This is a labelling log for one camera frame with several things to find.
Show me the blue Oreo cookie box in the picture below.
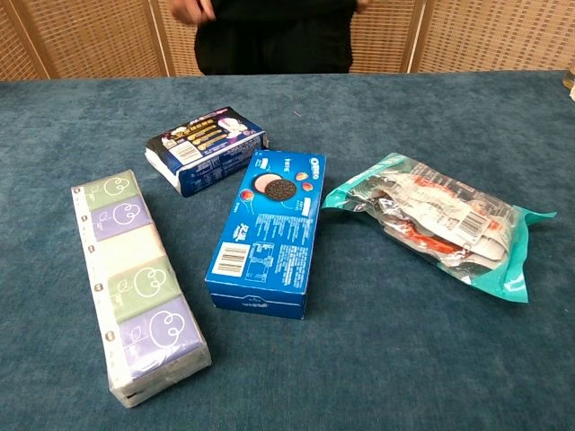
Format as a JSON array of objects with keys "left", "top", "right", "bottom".
[{"left": 204, "top": 149, "right": 328, "bottom": 321}]

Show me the long pastel tissue multipack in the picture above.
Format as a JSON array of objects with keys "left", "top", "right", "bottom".
[{"left": 70, "top": 168, "right": 213, "bottom": 396}]

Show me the person torso in black clothes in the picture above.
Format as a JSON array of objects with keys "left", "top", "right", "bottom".
[{"left": 193, "top": 0, "right": 357, "bottom": 76}]

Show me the wicker folding screen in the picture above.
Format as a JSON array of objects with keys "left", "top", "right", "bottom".
[{"left": 0, "top": 0, "right": 575, "bottom": 81}]

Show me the dark blue cookie pack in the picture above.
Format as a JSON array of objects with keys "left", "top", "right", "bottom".
[{"left": 144, "top": 106, "right": 270, "bottom": 198}]

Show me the person right hand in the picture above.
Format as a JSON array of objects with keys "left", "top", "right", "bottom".
[{"left": 170, "top": 0, "right": 217, "bottom": 26}]

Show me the transparent bag with teal edges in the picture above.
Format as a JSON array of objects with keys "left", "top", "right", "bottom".
[{"left": 321, "top": 152, "right": 558, "bottom": 304}]

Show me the teal blue table cloth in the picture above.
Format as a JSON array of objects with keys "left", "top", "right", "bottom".
[{"left": 0, "top": 69, "right": 575, "bottom": 431}]

